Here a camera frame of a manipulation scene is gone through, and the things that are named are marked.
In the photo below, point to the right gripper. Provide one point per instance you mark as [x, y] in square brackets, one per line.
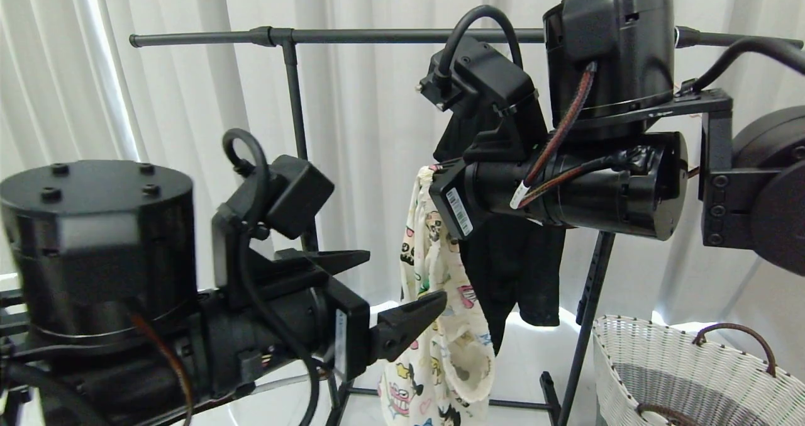
[629, 212]

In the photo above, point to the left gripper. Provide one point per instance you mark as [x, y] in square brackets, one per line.
[283, 338]

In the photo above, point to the cream printed garment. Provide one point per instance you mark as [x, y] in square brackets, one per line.
[440, 350]

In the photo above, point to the black T-shirt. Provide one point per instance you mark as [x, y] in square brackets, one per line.
[522, 269]

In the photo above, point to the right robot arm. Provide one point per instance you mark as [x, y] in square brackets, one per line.
[610, 48]

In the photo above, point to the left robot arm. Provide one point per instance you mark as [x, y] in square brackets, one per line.
[94, 243]

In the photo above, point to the white laundry basket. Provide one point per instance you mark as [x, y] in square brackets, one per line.
[692, 375]

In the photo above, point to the black clothes rack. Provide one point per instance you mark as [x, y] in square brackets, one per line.
[377, 36]

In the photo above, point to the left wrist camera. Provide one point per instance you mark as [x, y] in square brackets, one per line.
[295, 193]

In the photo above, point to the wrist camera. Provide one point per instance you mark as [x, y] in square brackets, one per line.
[490, 80]
[295, 193]

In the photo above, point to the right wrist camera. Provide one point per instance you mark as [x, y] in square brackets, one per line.
[490, 80]

